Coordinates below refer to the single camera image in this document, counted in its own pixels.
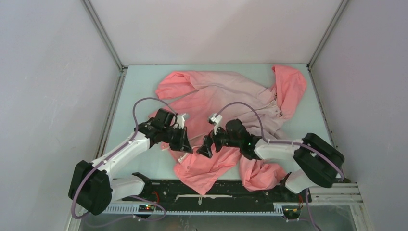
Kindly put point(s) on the pink zip-up hooded jacket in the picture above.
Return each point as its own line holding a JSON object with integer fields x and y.
{"x": 262, "y": 110}

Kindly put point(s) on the aluminium frame rail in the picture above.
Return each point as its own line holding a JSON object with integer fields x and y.
{"x": 338, "y": 194}

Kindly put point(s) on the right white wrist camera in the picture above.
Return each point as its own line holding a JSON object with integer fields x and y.
{"x": 215, "y": 120}

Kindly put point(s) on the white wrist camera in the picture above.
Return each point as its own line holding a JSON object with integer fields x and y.
{"x": 215, "y": 120}
{"x": 180, "y": 120}

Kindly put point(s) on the right circuit board with wires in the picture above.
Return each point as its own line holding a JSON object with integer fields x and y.
{"x": 291, "y": 214}

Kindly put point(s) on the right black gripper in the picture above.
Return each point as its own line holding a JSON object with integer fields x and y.
{"x": 205, "y": 149}

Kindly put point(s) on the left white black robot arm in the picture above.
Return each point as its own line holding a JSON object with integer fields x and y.
{"x": 95, "y": 184}

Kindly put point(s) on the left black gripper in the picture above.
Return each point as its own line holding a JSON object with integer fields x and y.
{"x": 183, "y": 143}

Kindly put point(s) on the white slotted cable duct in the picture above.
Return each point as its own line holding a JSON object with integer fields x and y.
{"x": 132, "y": 209}

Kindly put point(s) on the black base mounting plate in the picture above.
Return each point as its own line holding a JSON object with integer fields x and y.
{"x": 225, "y": 195}

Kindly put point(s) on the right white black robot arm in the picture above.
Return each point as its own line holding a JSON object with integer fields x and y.
{"x": 314, "y": 161}

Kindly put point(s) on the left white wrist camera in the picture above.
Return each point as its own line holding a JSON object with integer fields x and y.
{"x": 180, "y": 120}

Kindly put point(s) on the left circuit board with LEDs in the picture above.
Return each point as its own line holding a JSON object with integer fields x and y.
{"x": 146, "y": 208}

